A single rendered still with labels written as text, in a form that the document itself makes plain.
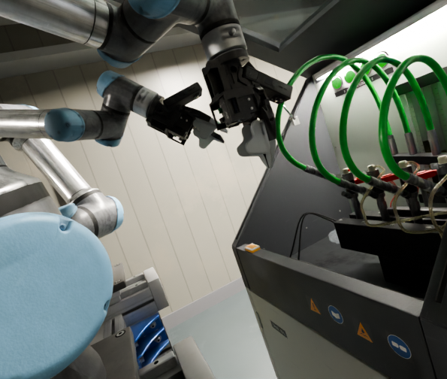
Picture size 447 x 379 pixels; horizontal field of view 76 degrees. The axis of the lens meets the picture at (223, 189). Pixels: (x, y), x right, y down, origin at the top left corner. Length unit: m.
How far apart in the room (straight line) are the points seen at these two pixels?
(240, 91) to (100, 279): 0.38
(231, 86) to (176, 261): 2.25
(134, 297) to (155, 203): 1.75
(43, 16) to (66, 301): 0.41
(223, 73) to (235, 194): 2.29
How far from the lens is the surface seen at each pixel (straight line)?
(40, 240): 0.23
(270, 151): 0.53
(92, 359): 0.44
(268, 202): 1.05
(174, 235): 2.62
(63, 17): 0.53
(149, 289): 0.87
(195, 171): 2.65
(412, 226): 0.75
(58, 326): 0.24
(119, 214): 0.98
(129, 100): 0.81
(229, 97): 0.50
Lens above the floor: 1.25
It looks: 6 degrees down
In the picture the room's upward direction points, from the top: 19 degrees counter-clockwise
